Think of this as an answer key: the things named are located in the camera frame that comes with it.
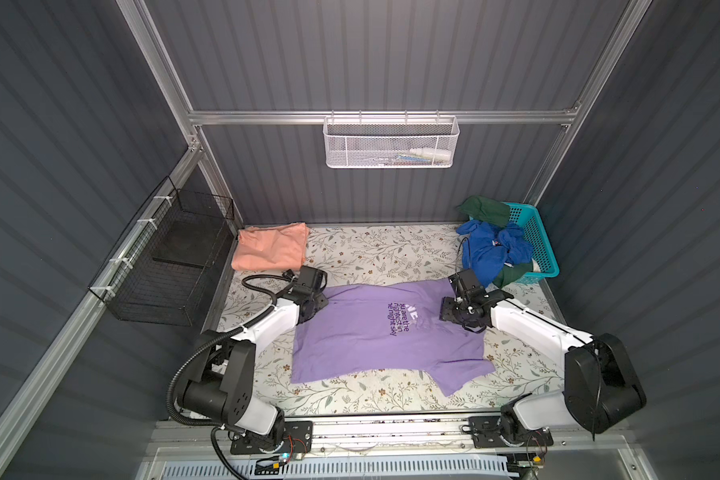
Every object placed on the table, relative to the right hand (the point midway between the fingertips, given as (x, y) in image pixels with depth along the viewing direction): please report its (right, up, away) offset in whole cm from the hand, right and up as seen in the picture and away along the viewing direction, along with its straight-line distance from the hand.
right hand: (452, 313), depth 90 cm
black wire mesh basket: (-77, +14, -16) cm, 80 cm away
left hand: (-42, +4, +3) cm, 42 cm away
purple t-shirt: (-19, -6, +3) cm, 20 cm away
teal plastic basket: (+36, +22, +15) cm, 45 cm away
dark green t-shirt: (+22, +35, +26) cm, 49 cm away
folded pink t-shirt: (-62, +21, +22) cm, 69 cm away
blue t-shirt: (+14, +20, +9) cm, 26 cm away
